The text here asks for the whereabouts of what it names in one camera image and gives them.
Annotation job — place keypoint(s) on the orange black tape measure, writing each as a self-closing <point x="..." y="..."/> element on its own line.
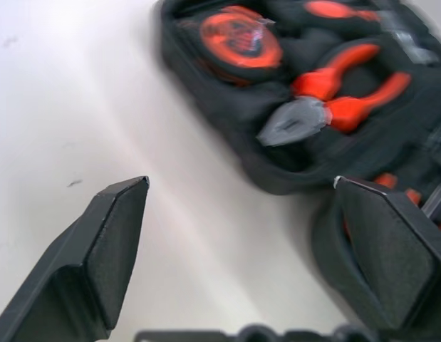
<point x="238" y="39"/>

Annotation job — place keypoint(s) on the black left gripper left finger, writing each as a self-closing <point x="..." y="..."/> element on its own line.
<point x="81" y="263"/>

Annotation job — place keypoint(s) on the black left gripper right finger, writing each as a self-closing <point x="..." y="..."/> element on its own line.
<point x="394" y="256"/>

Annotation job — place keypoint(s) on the black tool case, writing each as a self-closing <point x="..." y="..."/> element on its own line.
<point x="248" y="149"/>

